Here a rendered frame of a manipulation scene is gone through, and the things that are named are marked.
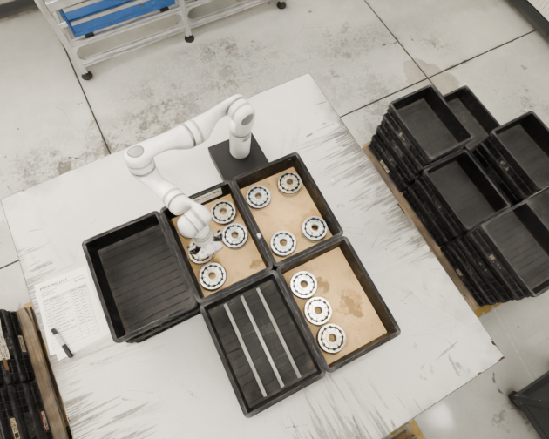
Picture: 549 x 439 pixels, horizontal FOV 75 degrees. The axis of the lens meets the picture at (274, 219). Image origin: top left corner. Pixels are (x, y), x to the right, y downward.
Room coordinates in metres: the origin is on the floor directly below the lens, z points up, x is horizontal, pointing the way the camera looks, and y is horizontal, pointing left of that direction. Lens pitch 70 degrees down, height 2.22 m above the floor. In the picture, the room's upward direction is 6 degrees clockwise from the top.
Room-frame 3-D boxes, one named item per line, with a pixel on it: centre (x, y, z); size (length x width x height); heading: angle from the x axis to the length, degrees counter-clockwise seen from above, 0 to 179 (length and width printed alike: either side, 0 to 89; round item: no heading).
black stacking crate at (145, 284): (0.21, 0.47, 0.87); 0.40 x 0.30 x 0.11; 32
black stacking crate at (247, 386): (0.03, 0.00, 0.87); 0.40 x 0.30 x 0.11; 32
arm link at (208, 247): (0.33, 0.24, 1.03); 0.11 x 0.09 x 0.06; 36
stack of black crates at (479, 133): (1.47, -1.13, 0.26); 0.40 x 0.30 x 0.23; 33
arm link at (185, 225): (0.34, 0.25, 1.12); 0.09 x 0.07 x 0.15; 138
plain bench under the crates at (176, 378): (0.28, 0.12, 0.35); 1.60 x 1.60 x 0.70; 33
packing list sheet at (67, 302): (0.07, 0.79, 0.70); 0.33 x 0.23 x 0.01; 33
